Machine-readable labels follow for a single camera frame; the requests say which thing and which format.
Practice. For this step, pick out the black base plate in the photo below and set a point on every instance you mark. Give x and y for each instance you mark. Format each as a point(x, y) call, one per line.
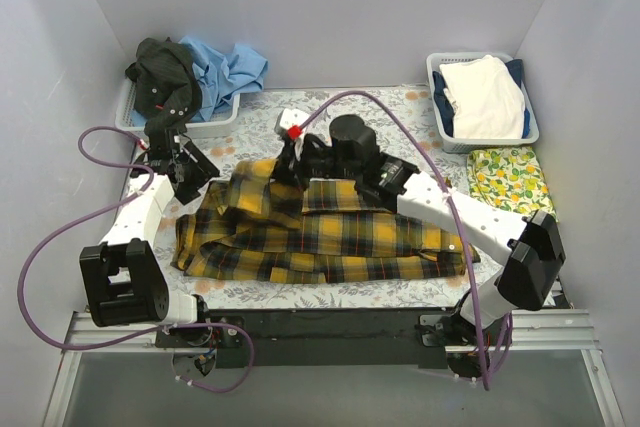
point(428, 338)

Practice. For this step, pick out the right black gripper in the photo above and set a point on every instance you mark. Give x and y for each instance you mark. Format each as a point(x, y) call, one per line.
point(291, 163)

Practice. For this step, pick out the navy blue folded shirt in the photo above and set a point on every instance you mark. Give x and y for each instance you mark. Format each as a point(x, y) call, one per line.
point(440, 97)

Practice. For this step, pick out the left white laundry basket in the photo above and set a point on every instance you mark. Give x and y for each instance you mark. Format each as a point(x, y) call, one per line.
point(223, 124)

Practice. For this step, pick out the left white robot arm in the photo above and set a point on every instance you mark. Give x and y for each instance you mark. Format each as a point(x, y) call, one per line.
point(123, 281)

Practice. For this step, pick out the white folded shirt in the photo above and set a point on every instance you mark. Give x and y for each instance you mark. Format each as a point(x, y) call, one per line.
point(485, 97)

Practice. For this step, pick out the floral table mat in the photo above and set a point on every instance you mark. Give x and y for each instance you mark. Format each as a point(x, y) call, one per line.
point(252, 138)

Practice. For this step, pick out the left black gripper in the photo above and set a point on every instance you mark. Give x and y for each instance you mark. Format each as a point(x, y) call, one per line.
point(163, 136)

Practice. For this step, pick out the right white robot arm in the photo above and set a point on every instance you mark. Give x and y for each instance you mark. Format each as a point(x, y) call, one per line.
point(528, 248)

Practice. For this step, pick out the lemon print cloth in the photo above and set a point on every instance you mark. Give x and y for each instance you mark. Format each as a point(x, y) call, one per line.
point(509, 179)

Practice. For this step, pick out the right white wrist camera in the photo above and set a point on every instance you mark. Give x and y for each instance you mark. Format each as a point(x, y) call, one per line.
point(289, 122)

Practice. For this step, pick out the yellow plaid flannel shirt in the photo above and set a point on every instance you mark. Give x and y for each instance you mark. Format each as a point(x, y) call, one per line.
point(254, 228)

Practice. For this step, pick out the light blue shirt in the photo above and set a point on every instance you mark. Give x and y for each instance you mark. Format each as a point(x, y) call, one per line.
point(223, 76)

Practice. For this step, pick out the black pinstripe shirt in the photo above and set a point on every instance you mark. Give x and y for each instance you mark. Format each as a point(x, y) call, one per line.
point(167, 92)

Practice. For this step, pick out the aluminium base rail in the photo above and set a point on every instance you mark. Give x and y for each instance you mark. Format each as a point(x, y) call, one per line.
point(552, 374)

